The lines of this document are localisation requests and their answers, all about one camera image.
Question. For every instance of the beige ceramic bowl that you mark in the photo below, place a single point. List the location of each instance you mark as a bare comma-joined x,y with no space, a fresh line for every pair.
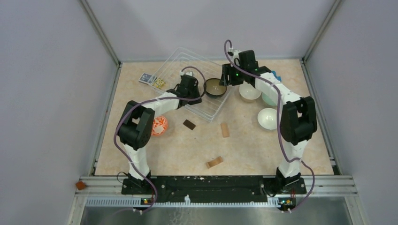
248,93

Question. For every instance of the dark brown block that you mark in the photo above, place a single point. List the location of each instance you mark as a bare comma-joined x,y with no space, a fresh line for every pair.
189,124

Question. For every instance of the light green ceramic bowl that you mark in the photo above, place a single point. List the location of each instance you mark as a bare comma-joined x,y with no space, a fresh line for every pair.
268,100

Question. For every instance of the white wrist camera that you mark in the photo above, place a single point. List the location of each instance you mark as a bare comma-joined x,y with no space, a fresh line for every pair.
234,55
189,73

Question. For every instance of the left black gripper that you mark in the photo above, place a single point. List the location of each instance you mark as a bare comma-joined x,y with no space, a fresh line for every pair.
195,89

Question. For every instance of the notched wooden block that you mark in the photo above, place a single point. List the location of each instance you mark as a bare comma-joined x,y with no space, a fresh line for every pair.
214,162

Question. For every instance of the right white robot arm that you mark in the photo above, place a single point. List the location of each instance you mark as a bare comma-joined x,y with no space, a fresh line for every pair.
296,115

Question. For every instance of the orange patterned white bowl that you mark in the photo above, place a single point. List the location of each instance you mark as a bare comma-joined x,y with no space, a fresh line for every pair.
160,126

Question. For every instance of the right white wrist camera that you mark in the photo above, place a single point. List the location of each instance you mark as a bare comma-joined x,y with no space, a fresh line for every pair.
234,55

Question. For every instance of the small orange block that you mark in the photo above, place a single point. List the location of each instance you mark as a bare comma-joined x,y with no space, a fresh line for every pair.
80,185

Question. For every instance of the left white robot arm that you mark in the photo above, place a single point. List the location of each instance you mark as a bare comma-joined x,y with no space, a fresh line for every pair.
135,126

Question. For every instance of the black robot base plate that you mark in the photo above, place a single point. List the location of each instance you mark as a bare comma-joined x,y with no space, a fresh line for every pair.
212,189

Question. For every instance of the blue yellow toy train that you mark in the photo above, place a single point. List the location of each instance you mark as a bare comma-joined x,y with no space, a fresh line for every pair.
276,76

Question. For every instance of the dark teal patterned bowl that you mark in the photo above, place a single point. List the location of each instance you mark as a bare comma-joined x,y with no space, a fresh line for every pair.
213,89

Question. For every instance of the white ceramic bowl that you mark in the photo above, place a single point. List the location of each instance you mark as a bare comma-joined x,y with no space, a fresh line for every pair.
267,118

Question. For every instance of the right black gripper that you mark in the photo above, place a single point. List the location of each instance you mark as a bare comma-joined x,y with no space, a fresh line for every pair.
227,70

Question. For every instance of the white wire dish rack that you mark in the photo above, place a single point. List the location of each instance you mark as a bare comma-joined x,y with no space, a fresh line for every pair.
181,58

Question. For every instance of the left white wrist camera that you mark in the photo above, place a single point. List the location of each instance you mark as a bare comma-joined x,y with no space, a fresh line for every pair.
189,73

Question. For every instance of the light wooden block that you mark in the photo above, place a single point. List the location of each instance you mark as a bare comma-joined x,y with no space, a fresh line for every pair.
225,130

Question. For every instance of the small yellow patterned tile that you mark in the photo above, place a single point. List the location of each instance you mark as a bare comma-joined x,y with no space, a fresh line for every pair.
159,83

